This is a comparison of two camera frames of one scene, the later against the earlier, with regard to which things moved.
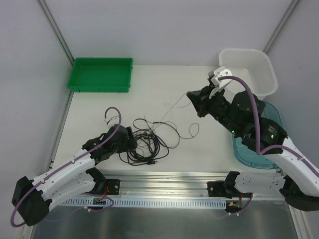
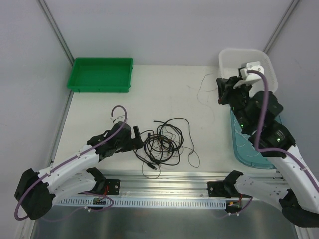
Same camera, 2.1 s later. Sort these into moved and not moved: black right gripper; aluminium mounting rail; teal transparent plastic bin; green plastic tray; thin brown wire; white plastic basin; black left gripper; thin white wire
Moved: black right gripper; thin white wire; thin brown wire
Not moved: white plastic basin; black left gripper; aluminium mounting rail; green plastic tray; teal transparent plastic bin
